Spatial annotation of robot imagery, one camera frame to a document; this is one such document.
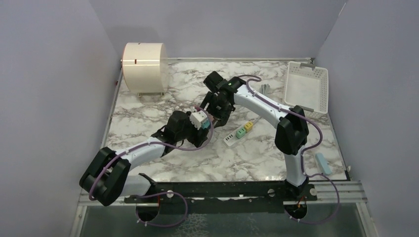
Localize yellow usb charger plug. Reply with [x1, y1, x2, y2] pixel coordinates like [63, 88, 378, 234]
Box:
[244, 121, 253, 133]

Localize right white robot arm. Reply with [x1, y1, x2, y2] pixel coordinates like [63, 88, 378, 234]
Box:
[201, 71, 309, 201]

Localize teal usb charger plug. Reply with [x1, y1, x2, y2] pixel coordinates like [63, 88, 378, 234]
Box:
[201, 119, 210, 129]

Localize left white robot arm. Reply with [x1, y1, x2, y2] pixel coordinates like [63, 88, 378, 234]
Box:
[79, 109, 213, 206]

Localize cream cylindrical drum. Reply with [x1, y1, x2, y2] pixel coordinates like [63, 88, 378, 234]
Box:
[121, 42, 169, 94]

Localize green usb charger plug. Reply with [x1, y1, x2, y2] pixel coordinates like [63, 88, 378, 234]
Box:
[235, 127, 246, 139]

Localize white power strip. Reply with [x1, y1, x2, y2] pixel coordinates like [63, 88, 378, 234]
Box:
[223, 126, 252, 147]

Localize black mounting rail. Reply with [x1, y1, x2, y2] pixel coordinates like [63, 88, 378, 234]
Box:
[124, 181, 317, 214]

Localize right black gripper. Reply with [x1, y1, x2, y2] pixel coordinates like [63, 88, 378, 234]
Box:
[199, 92, 232, 129]

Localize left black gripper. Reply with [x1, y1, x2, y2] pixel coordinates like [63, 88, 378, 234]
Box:
[175, 112, 208, 148]

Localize white plastic basket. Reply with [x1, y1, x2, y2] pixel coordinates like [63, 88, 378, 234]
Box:
[284, 61, 329, 119]

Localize light blue block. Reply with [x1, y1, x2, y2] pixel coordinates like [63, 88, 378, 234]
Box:
[315, 153, 332, 176]

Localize black power strip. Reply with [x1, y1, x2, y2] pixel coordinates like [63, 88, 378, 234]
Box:
[201, 118, 214, 146]

